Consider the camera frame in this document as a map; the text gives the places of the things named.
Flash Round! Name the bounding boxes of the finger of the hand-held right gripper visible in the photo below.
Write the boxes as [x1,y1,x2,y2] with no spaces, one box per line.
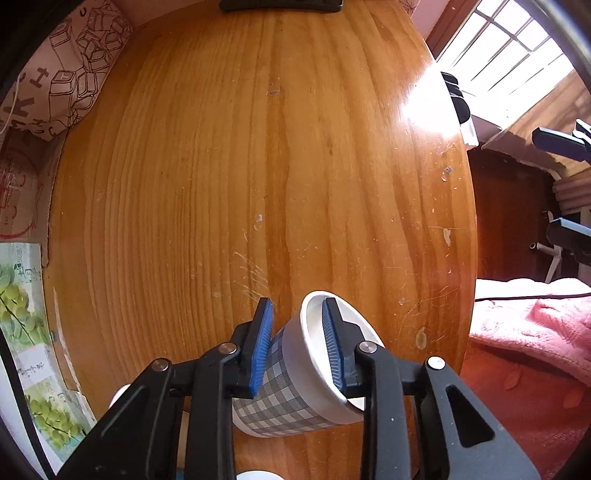
[531,119,591,163]
[547,218,591,265]

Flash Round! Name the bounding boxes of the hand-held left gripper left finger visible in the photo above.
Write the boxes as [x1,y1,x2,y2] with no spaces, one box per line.
[58,297,274,480]

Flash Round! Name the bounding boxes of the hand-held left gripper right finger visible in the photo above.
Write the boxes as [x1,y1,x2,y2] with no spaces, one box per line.
[322,297,541,480]

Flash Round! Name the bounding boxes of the grey checked white cup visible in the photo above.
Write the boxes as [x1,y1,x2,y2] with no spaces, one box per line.
[231,290,386,437]

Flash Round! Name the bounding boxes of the white stand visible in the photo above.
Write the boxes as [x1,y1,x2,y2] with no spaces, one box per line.
[530,210,570,284]

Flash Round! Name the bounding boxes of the pink fluffy blanket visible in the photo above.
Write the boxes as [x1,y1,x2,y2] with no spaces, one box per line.
[470,277,591,386]

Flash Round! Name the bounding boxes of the barred window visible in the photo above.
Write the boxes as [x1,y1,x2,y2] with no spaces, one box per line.
[427,0,578,123]

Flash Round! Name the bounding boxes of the black clips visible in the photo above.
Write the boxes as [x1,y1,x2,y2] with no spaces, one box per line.
[440,71,472,126]

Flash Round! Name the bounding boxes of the red patterned bed cover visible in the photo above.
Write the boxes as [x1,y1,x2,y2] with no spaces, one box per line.
[455,339,591,480]

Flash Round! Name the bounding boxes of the green grape printed box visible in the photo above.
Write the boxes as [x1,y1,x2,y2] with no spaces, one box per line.
[0,241,99,464]

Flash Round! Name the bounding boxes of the cardboard box with red print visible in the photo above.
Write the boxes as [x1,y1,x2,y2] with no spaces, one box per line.
[0,127,63,243]

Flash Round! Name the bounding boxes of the flat black device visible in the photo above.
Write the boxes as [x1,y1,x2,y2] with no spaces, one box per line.
[219,0,345,13]

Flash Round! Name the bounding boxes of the line-drawing printed cloth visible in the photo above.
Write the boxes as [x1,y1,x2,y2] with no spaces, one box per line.
[0,0,136,141]

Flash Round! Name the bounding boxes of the black cable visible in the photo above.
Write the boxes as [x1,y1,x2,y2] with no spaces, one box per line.
[475,290,591,303]

